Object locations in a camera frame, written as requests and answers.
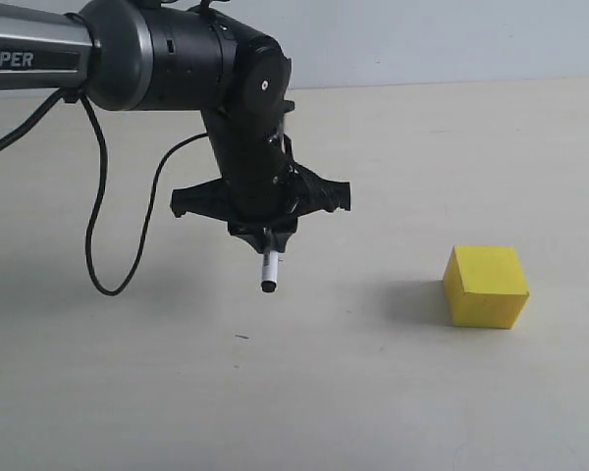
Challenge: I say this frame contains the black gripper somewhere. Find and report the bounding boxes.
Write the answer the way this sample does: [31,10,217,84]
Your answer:
[171,162,351,253]

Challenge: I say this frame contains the black and white marker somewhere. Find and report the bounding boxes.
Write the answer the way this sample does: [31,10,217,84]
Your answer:
[260,230,279,293]

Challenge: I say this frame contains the yellow cube block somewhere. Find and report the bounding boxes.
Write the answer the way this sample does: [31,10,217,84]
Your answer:
[443,244,530,330]

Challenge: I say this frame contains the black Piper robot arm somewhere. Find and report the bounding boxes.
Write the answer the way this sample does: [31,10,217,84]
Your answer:
[0,1,350,252]

